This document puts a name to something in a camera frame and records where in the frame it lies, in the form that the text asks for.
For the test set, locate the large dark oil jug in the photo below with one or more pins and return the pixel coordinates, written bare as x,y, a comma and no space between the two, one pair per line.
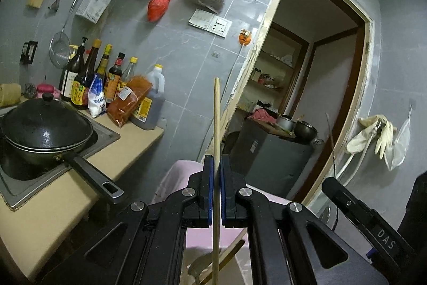
147,114

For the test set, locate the orange spice packet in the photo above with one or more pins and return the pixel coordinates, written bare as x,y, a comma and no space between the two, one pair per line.
120,109

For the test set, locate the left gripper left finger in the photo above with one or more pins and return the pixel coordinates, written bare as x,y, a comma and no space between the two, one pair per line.
200,209

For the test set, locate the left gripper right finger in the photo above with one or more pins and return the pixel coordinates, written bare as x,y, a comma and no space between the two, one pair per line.
233,214

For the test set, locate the dark grey cabinet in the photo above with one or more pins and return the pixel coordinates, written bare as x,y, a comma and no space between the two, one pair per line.
269,162

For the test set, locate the orange wall hook ornament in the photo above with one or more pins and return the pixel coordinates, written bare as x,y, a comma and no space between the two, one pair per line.
244,37

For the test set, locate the black wok with lid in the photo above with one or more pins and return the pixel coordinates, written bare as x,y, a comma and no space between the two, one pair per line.
46,130

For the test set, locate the steel sink stove top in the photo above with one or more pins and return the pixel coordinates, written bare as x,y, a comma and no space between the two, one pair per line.
20,180

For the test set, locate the metal strainer on wall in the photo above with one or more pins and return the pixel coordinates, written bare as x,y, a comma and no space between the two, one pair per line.
59,45

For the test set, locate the pink floral tablecloth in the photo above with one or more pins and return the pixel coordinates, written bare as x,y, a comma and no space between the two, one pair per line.
167,221

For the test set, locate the dark soy sauce bottle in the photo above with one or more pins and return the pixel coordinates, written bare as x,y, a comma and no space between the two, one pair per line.
83,81

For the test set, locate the clear plastic bag on wall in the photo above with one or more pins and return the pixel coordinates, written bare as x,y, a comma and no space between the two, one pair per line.
396,154

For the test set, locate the wooden chopstick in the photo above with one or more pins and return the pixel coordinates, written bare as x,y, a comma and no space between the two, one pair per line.
216,180
332,146
224,258

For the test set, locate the steel spoon on cloth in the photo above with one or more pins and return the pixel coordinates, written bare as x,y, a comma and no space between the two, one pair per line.
199,265

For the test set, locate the white rubber gloves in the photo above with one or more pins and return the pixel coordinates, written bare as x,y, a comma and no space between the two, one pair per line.
370,127

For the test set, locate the red plastic bag on wall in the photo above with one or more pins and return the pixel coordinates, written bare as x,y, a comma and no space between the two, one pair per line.
157,9

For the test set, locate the white wall socket panel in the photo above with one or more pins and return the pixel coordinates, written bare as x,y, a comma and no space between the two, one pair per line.
210,23

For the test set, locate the white blue salt bag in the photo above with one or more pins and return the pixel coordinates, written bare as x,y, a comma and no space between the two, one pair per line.
96,98

